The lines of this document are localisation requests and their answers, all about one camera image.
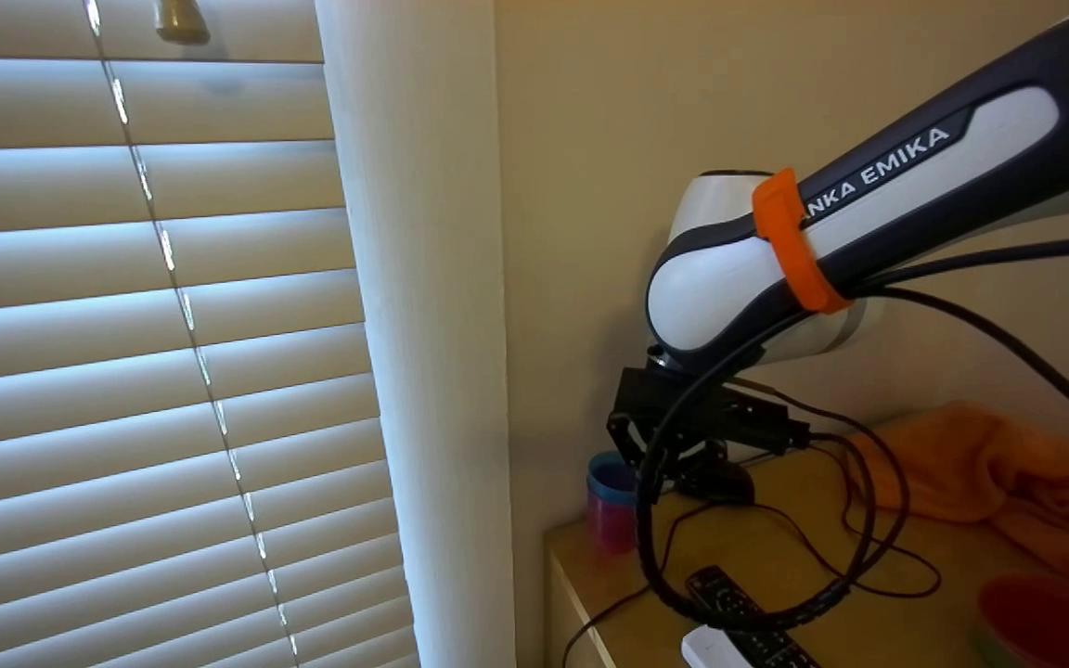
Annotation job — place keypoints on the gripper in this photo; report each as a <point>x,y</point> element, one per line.
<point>669,404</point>

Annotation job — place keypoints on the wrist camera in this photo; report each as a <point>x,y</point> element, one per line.
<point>766,422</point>

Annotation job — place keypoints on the black remote control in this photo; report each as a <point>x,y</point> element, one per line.
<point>729,603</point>

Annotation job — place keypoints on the white remote control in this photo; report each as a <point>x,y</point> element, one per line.
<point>709,648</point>

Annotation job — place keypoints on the clear blind wand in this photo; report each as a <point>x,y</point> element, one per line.
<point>184,306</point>

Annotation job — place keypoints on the white window blinds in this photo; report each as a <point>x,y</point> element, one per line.
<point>126,371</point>

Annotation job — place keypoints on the brass knob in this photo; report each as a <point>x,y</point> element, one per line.
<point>182,20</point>

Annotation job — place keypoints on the orange towel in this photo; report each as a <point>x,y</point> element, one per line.
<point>1008,482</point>

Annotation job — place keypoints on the red plastic bowl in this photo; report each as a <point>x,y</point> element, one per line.
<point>1054,617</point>

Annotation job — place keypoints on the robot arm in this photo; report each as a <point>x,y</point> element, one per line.
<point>739,278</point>

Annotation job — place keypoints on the pink plastic cup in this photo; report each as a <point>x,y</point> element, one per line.
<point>611,529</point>

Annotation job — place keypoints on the blue plastic cup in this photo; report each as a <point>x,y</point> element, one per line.
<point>611,478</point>

